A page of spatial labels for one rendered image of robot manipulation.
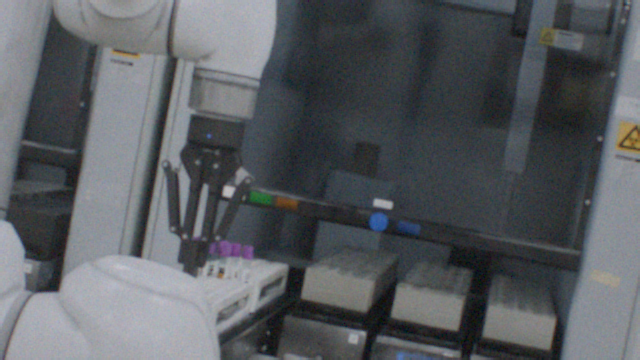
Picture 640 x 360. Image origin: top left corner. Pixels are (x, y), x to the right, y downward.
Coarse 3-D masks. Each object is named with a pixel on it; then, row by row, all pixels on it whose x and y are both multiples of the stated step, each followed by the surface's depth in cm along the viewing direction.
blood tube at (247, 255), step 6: (246, 246) 201; (246, 252) 200; (252, 252) 201; (246, 258) 200; (246, 264) 201; (246, 270) 201; (240, 276) 201; (246, 276) 201; (246, 282) 201; (240, 300) 201; (240, 306) 201
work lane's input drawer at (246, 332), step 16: (272, 304) 219; (288, 304) 230; (256, 320) 206; (272, 320) 215; (224, 336) 182; (240, 336) 189; (256, 336) 202; (272, 336) 218; (224, 352) 178; (240, 352) 191
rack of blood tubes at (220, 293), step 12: (204, 276) 200; (216, 276) 201; (204, 288) 187; (216, 288) 190; (228, 288) 192; (240, 288) 194; (252, 288) 201; (216, 300) 178; (228, 300) 183; (216, 312) 176; (228, 312) 194; (240, 312) 196; (216, 324) 192; (228, 324) 187
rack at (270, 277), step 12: (216, 264) 217; (228, 264) 219; (240, 264) 222; (252, 264) 226; (264, 264) 229; (276, 264) 232; (252, 276) 210; (264, 276) 212; (276, 276) 222; (264, 288) 226; (276, 288) 230; (252, 300) 205; (264, 300) 214
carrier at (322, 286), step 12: (312, 276) 222; (324, 276) 221; (336, 276) 221; (348, 276) 221; (312, 288) 222; (324, 288) 221; (336, 288) 221; (348, 288) 221; (360, 288) 221; (312, 300) 222; (324, 300) 221; (336, 300) 221; (348, 300) 221; (360, 300) 221
